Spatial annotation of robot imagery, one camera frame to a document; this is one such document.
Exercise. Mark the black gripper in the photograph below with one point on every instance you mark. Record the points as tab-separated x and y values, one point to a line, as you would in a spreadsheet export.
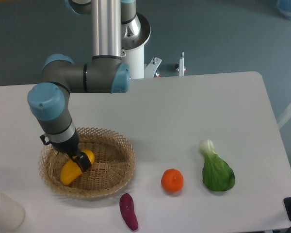
70	146

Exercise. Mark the yellow mango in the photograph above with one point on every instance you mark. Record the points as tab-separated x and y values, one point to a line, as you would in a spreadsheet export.
71	170

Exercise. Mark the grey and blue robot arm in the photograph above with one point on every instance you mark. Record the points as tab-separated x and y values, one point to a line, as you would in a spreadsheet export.
106	73

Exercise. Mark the woven bamboo basket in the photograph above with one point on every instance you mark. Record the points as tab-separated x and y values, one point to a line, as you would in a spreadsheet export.
112	169

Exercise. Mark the purple sweet potato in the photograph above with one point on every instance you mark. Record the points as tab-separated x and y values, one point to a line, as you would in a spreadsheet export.
126	205

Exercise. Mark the orange tangerine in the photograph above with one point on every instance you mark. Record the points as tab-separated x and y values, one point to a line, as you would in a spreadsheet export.
172	180

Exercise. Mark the green bok choy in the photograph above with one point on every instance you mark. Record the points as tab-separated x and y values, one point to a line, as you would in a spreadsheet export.
218	176

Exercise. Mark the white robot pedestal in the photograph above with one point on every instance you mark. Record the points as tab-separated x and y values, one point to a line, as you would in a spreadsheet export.
136	34

